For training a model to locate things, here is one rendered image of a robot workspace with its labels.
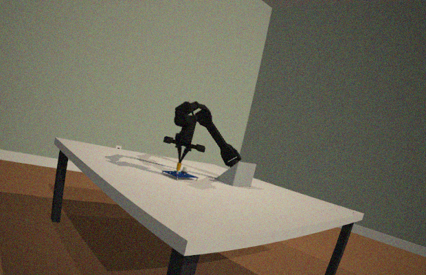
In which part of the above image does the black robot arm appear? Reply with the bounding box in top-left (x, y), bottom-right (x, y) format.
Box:
top-left (175, 102), bottom-right (242, 168)

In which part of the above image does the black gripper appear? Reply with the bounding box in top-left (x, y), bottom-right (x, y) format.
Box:
top-left (163, 127), bottom-right (205, 163)

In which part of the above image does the blue circuit board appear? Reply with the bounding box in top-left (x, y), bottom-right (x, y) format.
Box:
top-left (162, 163), bottom-right (198, 181)

